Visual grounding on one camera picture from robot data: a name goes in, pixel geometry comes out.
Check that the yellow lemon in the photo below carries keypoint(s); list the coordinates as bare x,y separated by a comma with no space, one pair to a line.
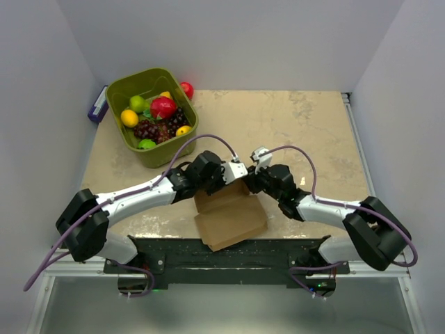
129,118
183,130

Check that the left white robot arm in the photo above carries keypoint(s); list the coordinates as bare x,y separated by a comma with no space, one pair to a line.
85,225

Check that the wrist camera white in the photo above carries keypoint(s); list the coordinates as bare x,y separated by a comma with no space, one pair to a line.
261,157
233,171

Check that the yellow lemon left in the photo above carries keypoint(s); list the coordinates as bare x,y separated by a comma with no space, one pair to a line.
129,118

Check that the green fruit front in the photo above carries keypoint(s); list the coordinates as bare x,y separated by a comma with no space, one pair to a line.
146,144

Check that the brown cardboard box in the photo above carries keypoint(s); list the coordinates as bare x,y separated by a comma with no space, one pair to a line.
229,216

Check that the green pear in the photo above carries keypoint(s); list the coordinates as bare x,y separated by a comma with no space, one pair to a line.
138,104

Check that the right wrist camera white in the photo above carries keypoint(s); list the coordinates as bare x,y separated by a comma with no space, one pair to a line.
261,157

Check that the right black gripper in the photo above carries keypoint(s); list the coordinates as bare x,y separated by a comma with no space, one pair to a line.
252,179

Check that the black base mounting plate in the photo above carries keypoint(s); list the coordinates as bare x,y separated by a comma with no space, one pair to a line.
287,262

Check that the red apple outside bin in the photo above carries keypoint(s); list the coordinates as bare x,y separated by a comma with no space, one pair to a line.
188,89

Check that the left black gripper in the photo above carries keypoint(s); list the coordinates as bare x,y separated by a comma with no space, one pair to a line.
220,172

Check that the blue white small box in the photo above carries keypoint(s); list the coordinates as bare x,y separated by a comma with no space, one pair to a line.
99,108

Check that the green plastic bin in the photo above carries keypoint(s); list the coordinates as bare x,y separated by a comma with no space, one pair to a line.
149,84

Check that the dark purple grape bunch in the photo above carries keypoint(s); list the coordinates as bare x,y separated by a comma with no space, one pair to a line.
162,130

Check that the yellow fruit at back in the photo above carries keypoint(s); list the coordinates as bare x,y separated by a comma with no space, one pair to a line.
166,94

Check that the aluminium frame rail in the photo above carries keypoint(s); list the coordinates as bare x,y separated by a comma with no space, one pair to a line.
369,182

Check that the yellow lemon right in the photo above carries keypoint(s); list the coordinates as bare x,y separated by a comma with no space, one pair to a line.
183,130

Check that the red pomegranate in bin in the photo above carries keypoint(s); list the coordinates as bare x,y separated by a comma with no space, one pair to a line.
162,108

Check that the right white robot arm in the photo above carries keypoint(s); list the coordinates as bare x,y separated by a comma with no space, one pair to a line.
375,235

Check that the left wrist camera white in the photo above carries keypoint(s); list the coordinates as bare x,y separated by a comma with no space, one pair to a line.
233,171

